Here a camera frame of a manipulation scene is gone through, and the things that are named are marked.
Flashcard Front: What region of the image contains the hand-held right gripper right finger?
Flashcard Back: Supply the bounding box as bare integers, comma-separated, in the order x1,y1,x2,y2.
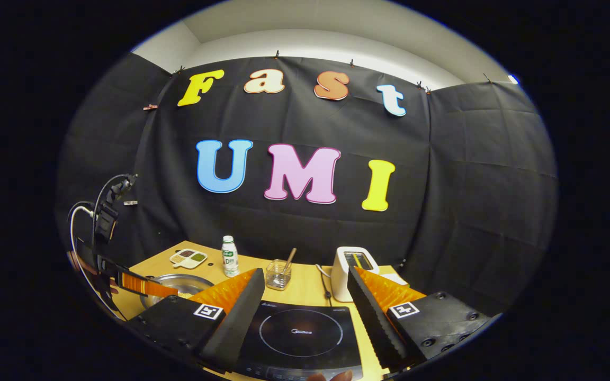
346,266,498,374

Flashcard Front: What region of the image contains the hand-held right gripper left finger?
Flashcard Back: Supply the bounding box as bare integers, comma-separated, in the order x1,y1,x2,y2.
124,268,266,375

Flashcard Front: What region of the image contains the steel pot with black handle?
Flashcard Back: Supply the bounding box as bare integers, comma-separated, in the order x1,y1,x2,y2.
140,273,216,311

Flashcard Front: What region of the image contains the black induction cooktop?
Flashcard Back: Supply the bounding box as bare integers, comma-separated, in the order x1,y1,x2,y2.
234,301,364,381

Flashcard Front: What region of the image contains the white toaster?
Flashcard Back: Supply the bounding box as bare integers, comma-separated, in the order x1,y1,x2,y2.
331,247,375,303

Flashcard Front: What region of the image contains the white divided bean dish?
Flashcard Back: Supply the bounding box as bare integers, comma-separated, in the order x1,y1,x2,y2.
169,248,208,269

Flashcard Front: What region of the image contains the small clear mesh holder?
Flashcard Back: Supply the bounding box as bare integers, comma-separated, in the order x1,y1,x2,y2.
266,259,292,291

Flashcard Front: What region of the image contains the white bottle green label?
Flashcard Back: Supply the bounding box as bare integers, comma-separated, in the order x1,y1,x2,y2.
222,235,240,278

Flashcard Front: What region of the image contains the black backdrop cloth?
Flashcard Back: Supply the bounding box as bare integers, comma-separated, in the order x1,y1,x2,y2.
55,52,559,318

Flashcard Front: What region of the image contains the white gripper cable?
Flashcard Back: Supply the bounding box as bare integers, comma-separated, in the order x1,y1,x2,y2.
68,205,125,321

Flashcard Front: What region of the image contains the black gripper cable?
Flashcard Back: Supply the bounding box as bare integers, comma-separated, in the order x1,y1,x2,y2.
91,173,139,249

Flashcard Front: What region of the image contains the black toaster power cable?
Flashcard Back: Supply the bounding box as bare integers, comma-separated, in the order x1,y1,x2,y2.
316,264,334,305

